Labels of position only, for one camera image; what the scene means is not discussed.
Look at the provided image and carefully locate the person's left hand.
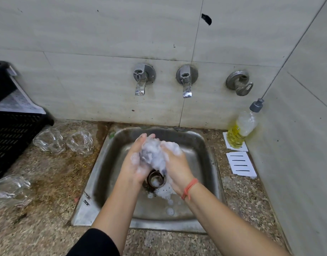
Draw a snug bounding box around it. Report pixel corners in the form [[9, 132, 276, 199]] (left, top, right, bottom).
[[120, 133, 156, 184]]

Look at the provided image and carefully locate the person's right hand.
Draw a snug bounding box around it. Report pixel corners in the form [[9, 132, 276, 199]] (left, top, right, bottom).
[[160, 140, 199, 196]]

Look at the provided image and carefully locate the clear glass cup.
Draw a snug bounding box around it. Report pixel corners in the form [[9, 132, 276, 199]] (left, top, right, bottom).
[[0, 174, 32, 208], [139, 137, 169, 174], [66, 130, 94, 157], [32, 128, 66, 155]]

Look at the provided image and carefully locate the yellow dish soap bottle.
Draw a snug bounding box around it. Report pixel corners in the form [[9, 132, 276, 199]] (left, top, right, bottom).
[[227, 98, 265, 149]]

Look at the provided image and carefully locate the black dish rack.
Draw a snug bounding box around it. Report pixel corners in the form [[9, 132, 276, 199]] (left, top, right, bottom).
[[0, 60, 55, 184]]

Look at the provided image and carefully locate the person's right forearm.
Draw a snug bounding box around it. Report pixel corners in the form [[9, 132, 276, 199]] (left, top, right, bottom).
[[183, 182, 291, 256]]

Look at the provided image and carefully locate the person's left forearm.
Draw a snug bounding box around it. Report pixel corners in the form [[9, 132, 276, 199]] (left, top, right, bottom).
[[91, 178, 142, 256]]

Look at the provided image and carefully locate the orange wrist thread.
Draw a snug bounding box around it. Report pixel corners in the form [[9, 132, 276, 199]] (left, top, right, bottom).
[[180, 178, 199, 202]]

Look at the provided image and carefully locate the stainless steel sink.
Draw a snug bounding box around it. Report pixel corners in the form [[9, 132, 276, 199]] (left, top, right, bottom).
[[70, 125, 228, 234]]

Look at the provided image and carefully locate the metal sink drain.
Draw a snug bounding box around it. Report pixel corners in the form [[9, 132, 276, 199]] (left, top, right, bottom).
[[142, 169, 167, 192]]

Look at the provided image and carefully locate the white drip tray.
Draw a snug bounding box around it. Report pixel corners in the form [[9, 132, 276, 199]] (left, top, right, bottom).
[[0, 66, 46, 114]]

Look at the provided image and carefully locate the chrome wall tap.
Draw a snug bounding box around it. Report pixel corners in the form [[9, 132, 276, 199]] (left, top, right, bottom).
[[133, 63, 156, 96], [176, 64, 199, 99]]

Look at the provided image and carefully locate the grey wall valve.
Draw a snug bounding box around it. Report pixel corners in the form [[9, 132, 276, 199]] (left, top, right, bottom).
[[225, 70, 254, 97]]

